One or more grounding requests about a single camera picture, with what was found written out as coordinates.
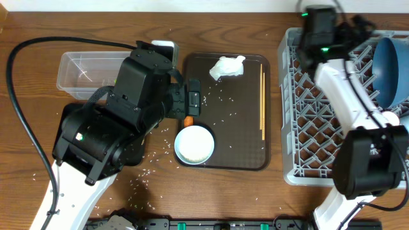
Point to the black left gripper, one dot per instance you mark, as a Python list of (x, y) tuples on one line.
[(185, 105)]

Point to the orange carrot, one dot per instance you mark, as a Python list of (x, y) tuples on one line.
[(188, 121)]

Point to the pink cup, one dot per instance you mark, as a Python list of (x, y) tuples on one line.
[(392, 118)]

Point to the dark blue plate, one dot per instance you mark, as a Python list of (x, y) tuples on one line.
[(390, 66)]

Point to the light blue cup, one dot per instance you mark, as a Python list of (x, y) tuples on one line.
[(405, 122)]

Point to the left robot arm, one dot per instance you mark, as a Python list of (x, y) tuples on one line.
[(138, 97)]

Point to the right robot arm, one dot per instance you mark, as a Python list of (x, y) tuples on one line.
[(371, 160)]

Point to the grey dishwasher rack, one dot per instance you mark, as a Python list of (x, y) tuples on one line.
[(311, 135)]

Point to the light blue rice bowl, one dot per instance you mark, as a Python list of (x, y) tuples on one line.
[(194, 145)]

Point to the crumpled white napkin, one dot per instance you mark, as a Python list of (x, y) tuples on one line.
[(227, 66)]

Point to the brown serving tray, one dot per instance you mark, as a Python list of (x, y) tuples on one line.
[(230, 111)]

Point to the black plastic tray bin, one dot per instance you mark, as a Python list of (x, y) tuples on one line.
[(89, 135)]

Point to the wooden chopstick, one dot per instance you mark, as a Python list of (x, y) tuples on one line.
[(261, 97), (263, 107)]

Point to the clear plastic bin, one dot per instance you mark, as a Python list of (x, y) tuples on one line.
[(80, 74)]

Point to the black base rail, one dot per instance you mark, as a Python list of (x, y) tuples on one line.
[(125, 219)]

